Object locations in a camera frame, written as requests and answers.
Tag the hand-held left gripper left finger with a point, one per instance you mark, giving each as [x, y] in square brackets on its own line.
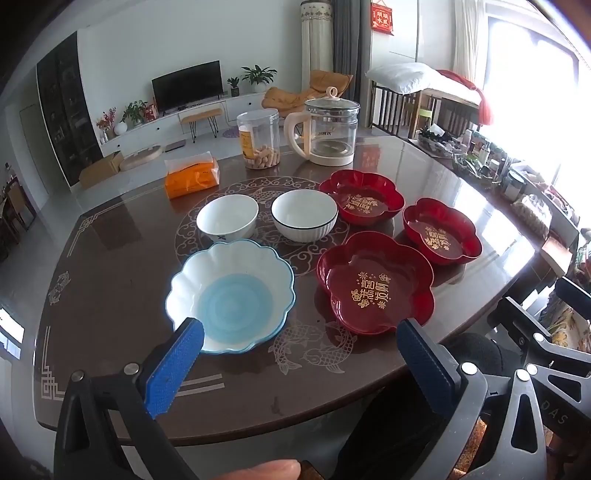
[175, 364]

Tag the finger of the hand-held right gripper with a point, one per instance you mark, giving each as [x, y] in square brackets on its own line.
[521, 316]
[575, 295]

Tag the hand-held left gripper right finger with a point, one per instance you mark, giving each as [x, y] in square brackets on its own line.
[422, 364]

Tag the large red flower-shaped plate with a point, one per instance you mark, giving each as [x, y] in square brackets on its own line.
[369, 295]

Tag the blue white scalloped bowl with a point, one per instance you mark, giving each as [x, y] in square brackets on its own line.
[231, 295]

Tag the small red flower-shaped plate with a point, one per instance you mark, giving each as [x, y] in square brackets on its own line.
[364, 203]
[438, 235]

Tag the white bowl blue print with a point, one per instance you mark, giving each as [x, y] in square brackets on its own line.
[226, 217]

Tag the white ribbed bowl black rim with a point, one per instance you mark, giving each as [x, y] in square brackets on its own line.
[304, 217]

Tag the person's left hand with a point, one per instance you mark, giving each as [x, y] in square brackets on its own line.
[263, 471]

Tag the person's floral clothing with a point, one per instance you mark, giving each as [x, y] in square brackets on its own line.
[570, 327]

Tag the brown book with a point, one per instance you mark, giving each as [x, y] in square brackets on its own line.
[556, 256]

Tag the dark cloth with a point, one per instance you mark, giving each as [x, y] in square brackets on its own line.
[480, 353]

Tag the clear plastic bag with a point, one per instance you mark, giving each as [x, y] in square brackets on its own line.
[535, 214]

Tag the glass jar metal lid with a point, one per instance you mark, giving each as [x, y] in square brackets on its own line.
[513, 184]

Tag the group of small bottles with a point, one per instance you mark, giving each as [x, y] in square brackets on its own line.
[485, 157]

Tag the orange tissue pack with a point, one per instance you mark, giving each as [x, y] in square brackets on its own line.
[191, 182]

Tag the black basket with tissue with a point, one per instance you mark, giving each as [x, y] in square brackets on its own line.
[436, 141]

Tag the cardboard box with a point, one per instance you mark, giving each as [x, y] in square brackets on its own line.
[99, 170]

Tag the beige round cushion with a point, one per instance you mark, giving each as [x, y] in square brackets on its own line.
[141, 158]

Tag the red cloth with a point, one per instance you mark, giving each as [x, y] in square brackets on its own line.
[480, 104]

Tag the grey flat scale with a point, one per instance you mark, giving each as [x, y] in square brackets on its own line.
[175, 146]

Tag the small green chair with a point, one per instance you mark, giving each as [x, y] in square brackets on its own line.
[424, 116]

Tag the dark wooden chair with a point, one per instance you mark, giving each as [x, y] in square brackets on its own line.
[16, 207]

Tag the purple round mat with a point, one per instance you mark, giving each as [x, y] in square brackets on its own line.
[231, 133]

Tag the white television cabinet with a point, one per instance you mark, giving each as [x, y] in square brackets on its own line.
[152, 127]

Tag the clear plastic snack jar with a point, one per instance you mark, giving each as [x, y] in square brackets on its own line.
[258, 138]

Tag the white round vase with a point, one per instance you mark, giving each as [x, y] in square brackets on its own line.
[120, 128]

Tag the dark wooden crib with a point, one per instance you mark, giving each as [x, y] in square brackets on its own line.
[392, 108]

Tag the red flowers in vase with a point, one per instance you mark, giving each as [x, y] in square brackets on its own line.
[106, 123]

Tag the tan bench hairpin legs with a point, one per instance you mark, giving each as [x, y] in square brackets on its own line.
[201, 113]

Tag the red gift bag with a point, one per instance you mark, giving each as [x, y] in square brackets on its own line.
[151, 112]

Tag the bushy green potted plant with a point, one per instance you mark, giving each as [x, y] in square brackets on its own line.
[135, 113]

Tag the white pillow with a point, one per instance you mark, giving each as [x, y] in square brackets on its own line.
[406, 76]

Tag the black glass display cabinet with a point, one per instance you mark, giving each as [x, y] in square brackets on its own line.
[69, 110]

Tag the white curtain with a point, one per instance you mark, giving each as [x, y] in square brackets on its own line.
[468, 41]

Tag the black television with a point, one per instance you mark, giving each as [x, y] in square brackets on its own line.
[187, 87]

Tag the small green potted plant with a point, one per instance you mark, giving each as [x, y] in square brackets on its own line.
[233, 85]

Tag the orange lounge chair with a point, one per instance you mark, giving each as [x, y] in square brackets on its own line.
[281, 97]

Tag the large green potted plant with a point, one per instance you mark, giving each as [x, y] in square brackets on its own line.
[258, 76]

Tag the grey curtain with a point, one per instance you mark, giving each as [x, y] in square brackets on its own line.
[348, 37]

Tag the covered standing air conditioner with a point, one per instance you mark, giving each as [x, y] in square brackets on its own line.
[316, 41]

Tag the red wall hanging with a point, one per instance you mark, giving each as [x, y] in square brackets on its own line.
[382, 17]

